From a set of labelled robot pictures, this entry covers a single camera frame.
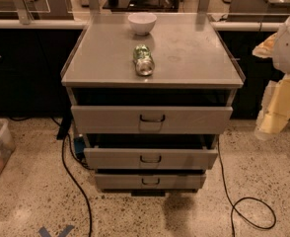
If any grey drawer cabinet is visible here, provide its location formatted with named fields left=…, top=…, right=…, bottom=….
left=60, top=12, right=246, bottom=198

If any black cable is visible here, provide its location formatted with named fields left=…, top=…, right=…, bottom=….
left=216, top=138, right=277, bottom=237
left=50, top=117, right=94, bottom=237

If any grey top drawer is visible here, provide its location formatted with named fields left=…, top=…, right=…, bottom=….
left=71, top=106, right=233, bottom=134

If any green soda can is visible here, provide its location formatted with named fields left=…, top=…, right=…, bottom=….
left=133, top=44, right=155, bottom=76

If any black cable left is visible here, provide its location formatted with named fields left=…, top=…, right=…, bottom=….
left=50, top=117, right=94, bottom=237

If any black cable right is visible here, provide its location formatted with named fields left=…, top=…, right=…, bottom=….
left=216, top=138, right=277, bottom=237

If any grey bottom drawer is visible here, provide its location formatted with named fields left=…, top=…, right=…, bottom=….
left=95, top=174, right=206, bottom=190

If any white bowl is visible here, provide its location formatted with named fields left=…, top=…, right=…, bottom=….
left=128, top=12, right=157, bottom=36

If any grey drawer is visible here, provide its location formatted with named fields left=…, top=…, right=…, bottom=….
left=84, top=148, right=218, bottom=170
left=95, top=174, right=206, bottom=190
left=71, top=106, right=233, bottom=134

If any blue box behind cabinet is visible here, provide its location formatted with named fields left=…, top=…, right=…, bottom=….
left=73, top=135, right=85, bottom=160

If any metal post left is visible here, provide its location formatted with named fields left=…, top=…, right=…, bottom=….
left=13, top=0, right=32, bottom=25

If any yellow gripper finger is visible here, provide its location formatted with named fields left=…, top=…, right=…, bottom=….
left=254, top=75, right=290, bottom=140
left=253, top=33, right=276, bottom=58

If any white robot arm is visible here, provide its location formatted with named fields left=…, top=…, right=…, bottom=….
left=253, top=16, right=290, bottom=140

